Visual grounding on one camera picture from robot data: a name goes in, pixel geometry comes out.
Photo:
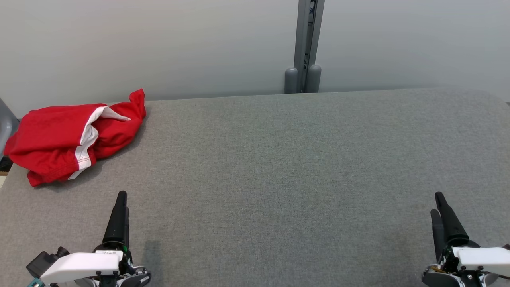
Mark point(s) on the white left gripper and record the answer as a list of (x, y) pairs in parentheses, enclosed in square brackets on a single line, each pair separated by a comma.
[(79, 267)]

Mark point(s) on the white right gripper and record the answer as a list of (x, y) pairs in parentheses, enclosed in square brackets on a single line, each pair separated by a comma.
[(482, 259)]

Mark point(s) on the red shorts with white stripe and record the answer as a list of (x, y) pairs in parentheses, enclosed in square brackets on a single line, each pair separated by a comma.
[(44, 135)]

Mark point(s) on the black computer equipment rack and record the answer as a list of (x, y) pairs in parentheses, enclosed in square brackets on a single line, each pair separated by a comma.
[(6, 127)]

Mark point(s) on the grey rounded post foot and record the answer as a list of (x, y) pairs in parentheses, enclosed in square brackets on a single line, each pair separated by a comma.
[(313, 79), (291, 81)]

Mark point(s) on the grey metal partition post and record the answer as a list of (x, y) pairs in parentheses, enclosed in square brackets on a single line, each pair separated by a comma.
[(305, 36)]

